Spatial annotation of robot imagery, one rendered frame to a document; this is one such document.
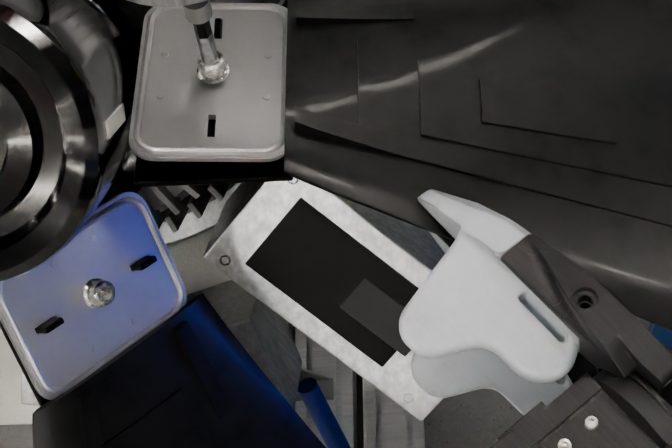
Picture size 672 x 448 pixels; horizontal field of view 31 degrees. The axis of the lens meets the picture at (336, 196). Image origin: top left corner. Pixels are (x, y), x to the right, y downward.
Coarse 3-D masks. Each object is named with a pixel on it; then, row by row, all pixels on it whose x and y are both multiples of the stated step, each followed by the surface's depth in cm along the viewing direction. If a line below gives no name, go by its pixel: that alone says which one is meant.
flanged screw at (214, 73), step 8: (200, 56) 50; (200, 64) 50; (216, 64) 50; (224, 64) 50; (200, 72) 50; (208, 72) 50; (216, 72) 50; (224, 72) 50; (208, 80) 50; (216, 80) 50
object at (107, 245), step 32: (128, 192) 56; (96, 224) 55; (128, 224) 56; (64, 256) 54; (96, 256) 55; (128, 256) 56; (160, 256) 57; (0, 288) 51; (32, 288) 53; (64, 288) 54; (128, 288) 56; (160, 288) 57; (0, 320) 52; (32, 320) 53; (64, 320) 54; (96, 320) 55; (128, 320) 56; (160, 320) 57; (32, 352) 52; (64, 352) 54; (96, 352) 55; (64, 384) 53
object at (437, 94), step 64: (320, 0) 53; (384, 0) 53; (448, 0) 53; (512, 0) 53; (576, 0) 52; (640, 0) 52; (320, 64) 51; (384, 64) 51; (448, 64) 50; (512, 64) 50; (576, 64) 51; (640, 64) 51; (320, 128) 48; (384, 128) 49; (448, 128) 49; (512, 128) 49; (576, 128) 49; (640, 128) 49; (384, 192) 48; (448, 192) 48; (512, 192) 48; (576, 192) 48; (640, 192) 48; (576, 256) 47; (640, 256) 48
